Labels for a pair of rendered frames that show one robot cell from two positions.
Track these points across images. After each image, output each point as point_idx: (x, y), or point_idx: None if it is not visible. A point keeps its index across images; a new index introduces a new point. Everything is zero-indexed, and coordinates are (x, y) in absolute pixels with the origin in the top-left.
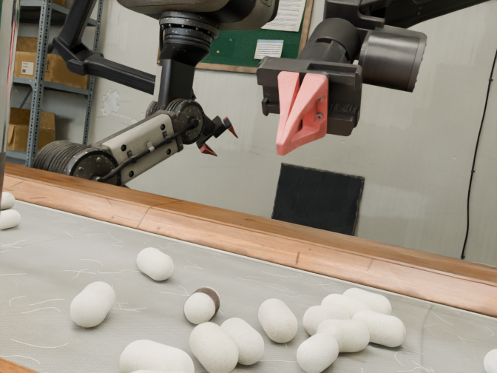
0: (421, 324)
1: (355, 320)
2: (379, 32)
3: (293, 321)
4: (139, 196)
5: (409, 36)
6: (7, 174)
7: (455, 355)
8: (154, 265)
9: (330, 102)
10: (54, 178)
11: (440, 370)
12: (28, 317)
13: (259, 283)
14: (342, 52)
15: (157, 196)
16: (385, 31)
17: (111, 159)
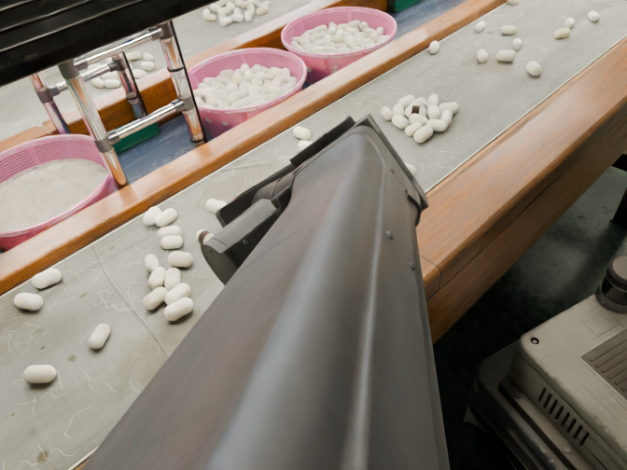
0: (161, 344)
1: (152, 277)
2: (255, 204)
3: (168, 257)
4: (430, 230)
5: (226, 229)
6: (480, 158)
7: (129, 334)
8: None
9: None
10: (483, 181)
11: (125, 315)
12: (226, 197)
13: None
14: (268, 198)
15: (443, 245)
16: (269, 214)
17: None
